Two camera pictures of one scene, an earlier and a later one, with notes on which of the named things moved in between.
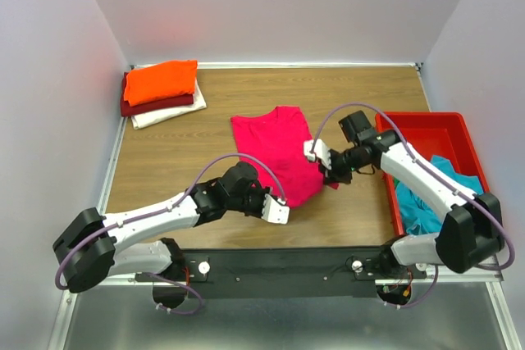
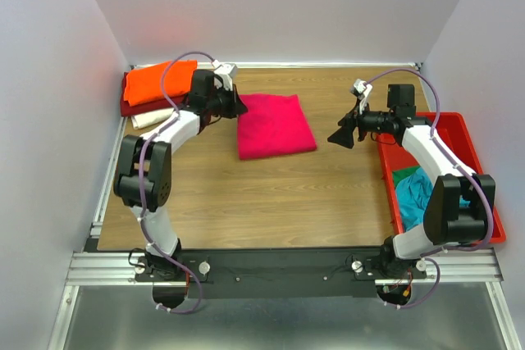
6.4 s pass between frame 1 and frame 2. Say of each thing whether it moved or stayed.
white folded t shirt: stayed
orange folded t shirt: stayed
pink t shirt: moved
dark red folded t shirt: stayed
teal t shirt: stayed
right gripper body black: moved
